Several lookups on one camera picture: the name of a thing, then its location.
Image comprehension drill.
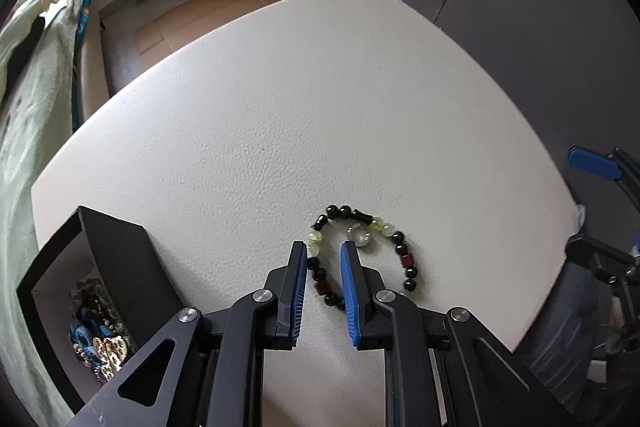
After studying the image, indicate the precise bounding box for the heap of mixed jewelry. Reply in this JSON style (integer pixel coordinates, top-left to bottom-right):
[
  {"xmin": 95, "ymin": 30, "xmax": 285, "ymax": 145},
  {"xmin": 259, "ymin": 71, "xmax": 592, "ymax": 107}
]
[{"xmin": 67, "ymin": 279, "xmax": 139, "ymax": 384}]

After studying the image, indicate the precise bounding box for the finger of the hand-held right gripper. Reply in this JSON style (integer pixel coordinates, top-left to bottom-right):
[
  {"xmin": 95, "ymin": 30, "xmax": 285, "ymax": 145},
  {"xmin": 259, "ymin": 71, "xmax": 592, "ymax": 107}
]
[
  {"xmin": 565, "ymin": 236, "xmax": 640, "ymax": 289},
  {"xmin": 568, "ymin": 147, "xmax": 640, "ymax": 208}
]

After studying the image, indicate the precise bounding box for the dark cloth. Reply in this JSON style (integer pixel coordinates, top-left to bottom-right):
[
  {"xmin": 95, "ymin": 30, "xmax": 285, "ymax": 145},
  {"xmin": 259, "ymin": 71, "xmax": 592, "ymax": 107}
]
[{"xmin": 15, "ymin": 18, "xmax": 47, "ymax": 58}]

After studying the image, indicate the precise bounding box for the light green quilt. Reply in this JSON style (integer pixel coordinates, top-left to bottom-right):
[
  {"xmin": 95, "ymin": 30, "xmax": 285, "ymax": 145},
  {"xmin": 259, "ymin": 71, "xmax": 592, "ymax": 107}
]
[{"xmin": 0, "ymin": 0, "xmax": 90, "ymax": 108}]

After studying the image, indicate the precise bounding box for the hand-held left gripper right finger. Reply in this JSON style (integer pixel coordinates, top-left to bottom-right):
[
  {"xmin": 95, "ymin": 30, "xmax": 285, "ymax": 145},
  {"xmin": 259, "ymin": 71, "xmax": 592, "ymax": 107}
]
[{"xmin": 339, "ymin": 241, "xmax": 586, "ymax": 427}]

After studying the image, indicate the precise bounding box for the black jewelry box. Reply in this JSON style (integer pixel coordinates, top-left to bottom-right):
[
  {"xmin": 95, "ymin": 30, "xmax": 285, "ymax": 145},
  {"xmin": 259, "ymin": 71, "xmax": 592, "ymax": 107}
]
[{"xmin": 15, "ymin": 205, "xmax": 189, "ymax": 416}]

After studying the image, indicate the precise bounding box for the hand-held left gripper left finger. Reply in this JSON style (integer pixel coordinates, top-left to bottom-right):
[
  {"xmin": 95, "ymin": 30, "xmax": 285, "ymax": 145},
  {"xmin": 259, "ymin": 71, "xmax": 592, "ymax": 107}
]
[{"xmin": 75, "ymin": 241, "xmax": 308, "ymax": 427}]

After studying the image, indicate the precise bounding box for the person's right leg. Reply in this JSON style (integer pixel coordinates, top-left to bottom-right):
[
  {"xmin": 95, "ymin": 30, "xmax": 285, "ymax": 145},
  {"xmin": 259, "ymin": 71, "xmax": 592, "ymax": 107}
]
[{"xmin": 515, "ymin": 252, "xmax": 610, "ymax": 414}]

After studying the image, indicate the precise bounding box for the bed with green sheet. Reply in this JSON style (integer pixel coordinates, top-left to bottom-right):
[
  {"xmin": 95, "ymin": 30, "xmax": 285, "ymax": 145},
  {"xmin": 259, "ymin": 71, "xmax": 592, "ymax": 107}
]
[{"xmin": 0, "ymin": 0, "xmax": 112, "ymax": 419}]

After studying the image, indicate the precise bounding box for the black green bead bracelet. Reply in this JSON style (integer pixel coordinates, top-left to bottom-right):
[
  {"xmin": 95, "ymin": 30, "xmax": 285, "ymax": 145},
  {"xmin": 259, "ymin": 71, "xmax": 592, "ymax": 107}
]
[{"xmin": 304, "ymin": 204, "xmax": 424, "ymax": 311}]

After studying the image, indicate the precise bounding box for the white leather table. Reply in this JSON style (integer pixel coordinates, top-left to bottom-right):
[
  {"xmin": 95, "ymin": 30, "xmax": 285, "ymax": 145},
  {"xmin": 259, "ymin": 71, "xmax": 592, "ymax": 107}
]
[{"xmin": 31, "ymin": 0, "xmax": 581, "ymax": 427}]

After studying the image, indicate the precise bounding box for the brown cardboard sheet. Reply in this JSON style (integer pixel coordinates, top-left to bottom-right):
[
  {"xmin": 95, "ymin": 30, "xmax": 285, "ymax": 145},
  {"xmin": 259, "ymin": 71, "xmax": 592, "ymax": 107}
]
[{"xmin": 134, "ymin": 0, "xmax": 297, "ymax": 58}]

